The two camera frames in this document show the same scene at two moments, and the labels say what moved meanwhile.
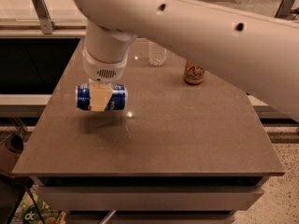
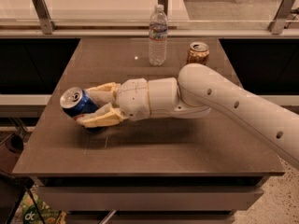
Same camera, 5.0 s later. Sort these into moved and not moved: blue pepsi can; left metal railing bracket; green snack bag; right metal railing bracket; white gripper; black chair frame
Moved: white gripper; blue pepsi can
Not moved: right metal railing bracket; green snack bag; black chair frame; left metal railing bracket
